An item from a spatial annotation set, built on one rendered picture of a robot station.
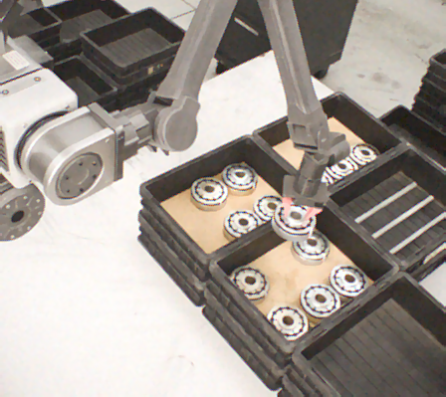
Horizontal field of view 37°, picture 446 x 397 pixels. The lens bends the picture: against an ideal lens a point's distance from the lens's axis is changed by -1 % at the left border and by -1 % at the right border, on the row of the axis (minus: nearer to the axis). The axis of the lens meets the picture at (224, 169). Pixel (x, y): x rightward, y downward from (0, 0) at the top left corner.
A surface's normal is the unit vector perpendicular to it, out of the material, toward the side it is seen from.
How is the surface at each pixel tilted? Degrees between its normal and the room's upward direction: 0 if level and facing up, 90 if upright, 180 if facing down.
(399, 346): 0
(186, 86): 51
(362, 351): 0
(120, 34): 90
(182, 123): 62
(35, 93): 0
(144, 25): 90
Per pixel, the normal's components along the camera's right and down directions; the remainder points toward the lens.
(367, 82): 0.13, -0.70
